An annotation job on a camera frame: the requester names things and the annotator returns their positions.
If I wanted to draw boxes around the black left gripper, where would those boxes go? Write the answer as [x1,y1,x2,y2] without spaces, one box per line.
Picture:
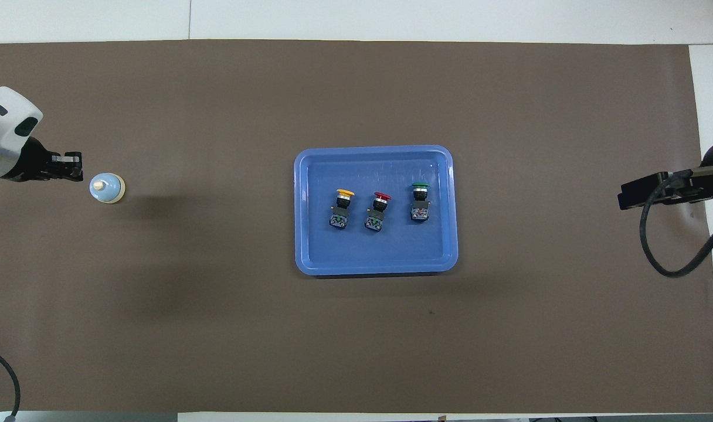
[18,136,83,182]

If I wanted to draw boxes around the green push button switch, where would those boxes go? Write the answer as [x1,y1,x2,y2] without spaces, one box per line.
[409,182,432,223]

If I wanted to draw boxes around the red push button switch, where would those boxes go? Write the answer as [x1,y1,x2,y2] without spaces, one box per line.
[364,191,392,233]

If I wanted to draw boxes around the yellow push button switch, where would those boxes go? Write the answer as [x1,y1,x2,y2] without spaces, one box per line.
[328,188,356,230]

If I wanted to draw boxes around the light blue call bell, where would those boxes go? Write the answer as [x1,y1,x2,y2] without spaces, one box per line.
[89,173,126,205]

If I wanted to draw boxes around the blue plastic tray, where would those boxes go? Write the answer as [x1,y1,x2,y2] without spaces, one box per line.
[294,145,459,277]

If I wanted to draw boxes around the brown paper table mat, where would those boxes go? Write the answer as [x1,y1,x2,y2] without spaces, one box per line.
[0,39,713,414]

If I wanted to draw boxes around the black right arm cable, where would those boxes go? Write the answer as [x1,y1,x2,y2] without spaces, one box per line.
[640,167,713,278]

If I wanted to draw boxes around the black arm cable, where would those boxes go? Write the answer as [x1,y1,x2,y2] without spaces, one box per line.
[0,346,21,420]
[640,167,713,278]

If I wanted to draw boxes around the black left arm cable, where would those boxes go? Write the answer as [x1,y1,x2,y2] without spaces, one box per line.
[0,346,21,420]

